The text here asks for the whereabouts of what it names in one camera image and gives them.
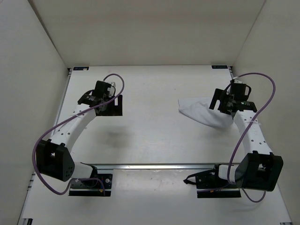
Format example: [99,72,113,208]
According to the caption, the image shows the white skirt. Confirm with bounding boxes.
[178,97,233,128]

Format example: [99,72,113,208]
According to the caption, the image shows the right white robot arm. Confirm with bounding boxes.
[210,80,284,192]

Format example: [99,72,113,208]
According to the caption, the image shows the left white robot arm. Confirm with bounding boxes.
[36,81,122,187]

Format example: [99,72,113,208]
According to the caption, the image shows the right blue label sticker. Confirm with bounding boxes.
[211,65,228,69]

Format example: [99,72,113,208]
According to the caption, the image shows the blue label sticker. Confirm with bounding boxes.
[211,65,228,69]
[73,67,89,71]

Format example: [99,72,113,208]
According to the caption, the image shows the left blue label sticker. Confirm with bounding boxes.
[73,67,89,71]

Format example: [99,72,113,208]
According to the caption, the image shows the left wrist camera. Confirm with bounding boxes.
[108,82,116,88]

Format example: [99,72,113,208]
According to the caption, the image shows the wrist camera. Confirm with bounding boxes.
[108,82,116,88]
[232,77,243,84]

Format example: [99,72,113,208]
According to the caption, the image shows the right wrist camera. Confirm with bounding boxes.
[232,77,243,84]

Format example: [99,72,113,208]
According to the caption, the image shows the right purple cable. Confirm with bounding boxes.
[227,72,276,203]

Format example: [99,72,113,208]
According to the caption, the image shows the purple cable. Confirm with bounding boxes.
[34,73,125,195]
[227,72,276,203]

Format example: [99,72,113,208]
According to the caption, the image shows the aluminium rail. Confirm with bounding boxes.
[82,162,242,171]

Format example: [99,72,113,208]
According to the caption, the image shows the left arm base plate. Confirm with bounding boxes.
[68,168,113,197]

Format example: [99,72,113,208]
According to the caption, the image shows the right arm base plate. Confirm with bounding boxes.
[183,164,241,199]

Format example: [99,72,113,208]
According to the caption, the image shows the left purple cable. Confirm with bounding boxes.
[34,73,125,195]

